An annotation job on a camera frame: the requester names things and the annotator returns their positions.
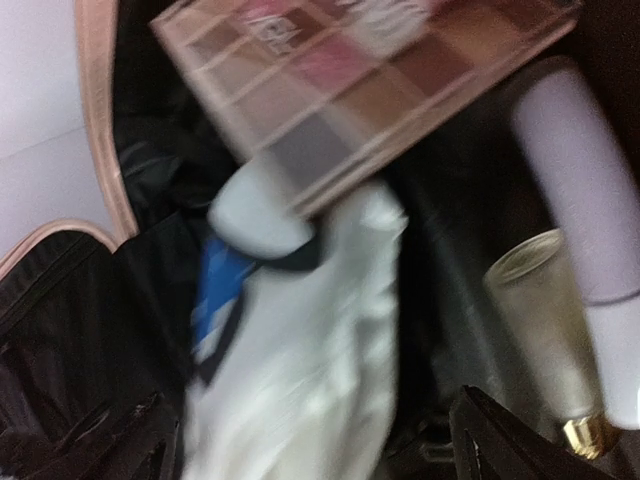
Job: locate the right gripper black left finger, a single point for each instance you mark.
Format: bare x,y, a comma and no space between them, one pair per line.
139,442

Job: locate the small white tube bottle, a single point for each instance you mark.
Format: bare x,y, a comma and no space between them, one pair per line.
583,173

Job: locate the pink eyeshadow palette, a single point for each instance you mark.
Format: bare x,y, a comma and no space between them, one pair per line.
326,93

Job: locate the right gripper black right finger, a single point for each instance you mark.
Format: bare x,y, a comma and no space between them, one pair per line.
489,442

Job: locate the white garment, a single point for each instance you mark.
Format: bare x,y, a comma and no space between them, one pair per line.
294,336

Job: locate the frosted gold-capped cosmetic bottle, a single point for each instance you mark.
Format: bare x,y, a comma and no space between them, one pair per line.
535,292

